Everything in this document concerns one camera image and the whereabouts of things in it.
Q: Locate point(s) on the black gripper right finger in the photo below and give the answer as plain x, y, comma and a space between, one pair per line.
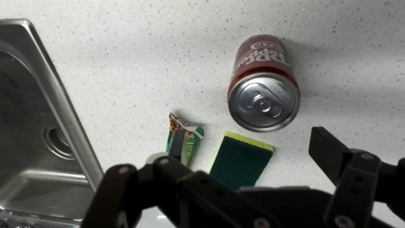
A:
358, 177

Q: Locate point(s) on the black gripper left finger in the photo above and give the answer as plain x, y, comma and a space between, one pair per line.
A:
127, 194

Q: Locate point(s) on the red soda can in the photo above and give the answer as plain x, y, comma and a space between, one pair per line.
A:
263, 96

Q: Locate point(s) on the white translucent bowl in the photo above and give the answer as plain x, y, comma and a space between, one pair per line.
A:
152, 157

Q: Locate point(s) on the green snack bar wrapper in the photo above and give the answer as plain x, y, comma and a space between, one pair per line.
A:
191, 140

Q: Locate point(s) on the stainless steel sink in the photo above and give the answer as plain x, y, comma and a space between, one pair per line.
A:
38, 126

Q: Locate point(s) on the green and yellow sponge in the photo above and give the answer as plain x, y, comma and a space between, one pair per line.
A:
241, 162

